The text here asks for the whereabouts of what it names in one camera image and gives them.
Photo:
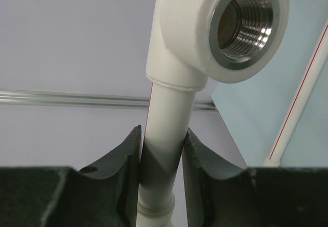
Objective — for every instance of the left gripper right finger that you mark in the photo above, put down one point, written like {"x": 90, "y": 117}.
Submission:
{"x": 219, "y": 193}

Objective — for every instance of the light blue table mat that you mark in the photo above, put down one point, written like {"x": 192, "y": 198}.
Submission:
{"x": 254, "y": 110}

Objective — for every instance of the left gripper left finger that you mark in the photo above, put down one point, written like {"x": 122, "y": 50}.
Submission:
{"x": 104, "y": 193}

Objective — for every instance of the aluminium frame post left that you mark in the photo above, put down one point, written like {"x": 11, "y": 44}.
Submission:
{"x": 58, "y": 99}

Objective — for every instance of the white PVC pipe frame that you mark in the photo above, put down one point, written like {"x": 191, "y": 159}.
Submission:
{"x": 192, "y": 40}

